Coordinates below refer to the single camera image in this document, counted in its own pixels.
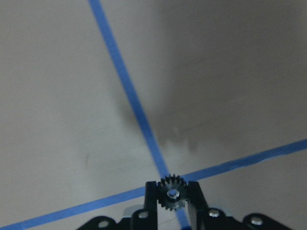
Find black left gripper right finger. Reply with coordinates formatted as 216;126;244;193
188;181;208;230

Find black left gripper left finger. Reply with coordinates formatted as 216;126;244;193
144;181;158;230

